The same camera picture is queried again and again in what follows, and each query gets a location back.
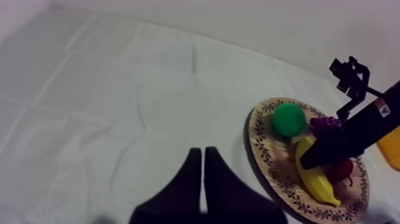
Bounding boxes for round wooden board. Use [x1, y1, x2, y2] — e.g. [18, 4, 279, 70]
[248, 97, 370, 224]

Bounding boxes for purple toy grapes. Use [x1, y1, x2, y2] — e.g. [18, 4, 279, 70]
[309, 116, 343, 140]

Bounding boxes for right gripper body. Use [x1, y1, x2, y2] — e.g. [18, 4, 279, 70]
[329, 55, 384, 121]

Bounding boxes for small red fruit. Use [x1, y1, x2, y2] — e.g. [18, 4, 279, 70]
[324, 157, 355, 187]

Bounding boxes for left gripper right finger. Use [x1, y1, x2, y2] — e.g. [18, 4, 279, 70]
[204, 146, 289, 224]

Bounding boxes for yellow toy banana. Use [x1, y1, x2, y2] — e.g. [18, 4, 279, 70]
[295, 136, 342, 207]

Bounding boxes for green toy pear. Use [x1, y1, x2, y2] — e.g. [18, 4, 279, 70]
[271, 102, 307, 139]

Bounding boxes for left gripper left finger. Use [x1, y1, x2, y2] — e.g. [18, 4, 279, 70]
[129, 147, 202, 224]

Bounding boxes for yellow plastic basket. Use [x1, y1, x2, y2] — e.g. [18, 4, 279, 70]
[376, 126, 400, 172]

